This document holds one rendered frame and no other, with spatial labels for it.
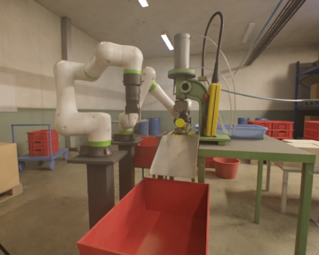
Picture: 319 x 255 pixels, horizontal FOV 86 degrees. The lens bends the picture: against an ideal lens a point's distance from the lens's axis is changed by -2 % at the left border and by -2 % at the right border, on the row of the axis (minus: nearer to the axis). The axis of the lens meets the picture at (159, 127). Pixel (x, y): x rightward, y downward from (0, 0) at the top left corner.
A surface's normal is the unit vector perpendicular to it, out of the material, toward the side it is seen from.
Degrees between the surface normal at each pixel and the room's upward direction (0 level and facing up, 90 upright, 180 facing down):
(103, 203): 90
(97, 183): 90
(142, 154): 90
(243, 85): 90
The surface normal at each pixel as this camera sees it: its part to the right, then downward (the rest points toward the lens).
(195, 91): -0.28, 0.08
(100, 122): 0.51, 0.05
